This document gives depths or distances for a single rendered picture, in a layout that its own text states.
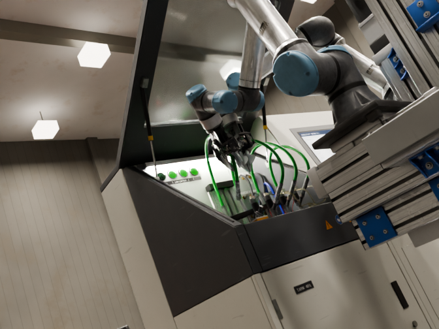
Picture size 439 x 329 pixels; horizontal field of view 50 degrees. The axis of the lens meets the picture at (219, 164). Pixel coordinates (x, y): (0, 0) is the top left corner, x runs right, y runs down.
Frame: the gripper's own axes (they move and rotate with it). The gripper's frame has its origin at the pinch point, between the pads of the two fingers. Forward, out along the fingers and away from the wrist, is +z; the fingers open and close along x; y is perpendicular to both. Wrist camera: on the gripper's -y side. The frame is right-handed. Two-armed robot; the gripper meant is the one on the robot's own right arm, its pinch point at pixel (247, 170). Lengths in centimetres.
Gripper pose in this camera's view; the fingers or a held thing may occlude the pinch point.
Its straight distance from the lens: 195.0
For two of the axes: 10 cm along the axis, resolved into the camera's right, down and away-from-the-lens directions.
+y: 5.0, -4.6, -7.3
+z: 3.7, 8.8, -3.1
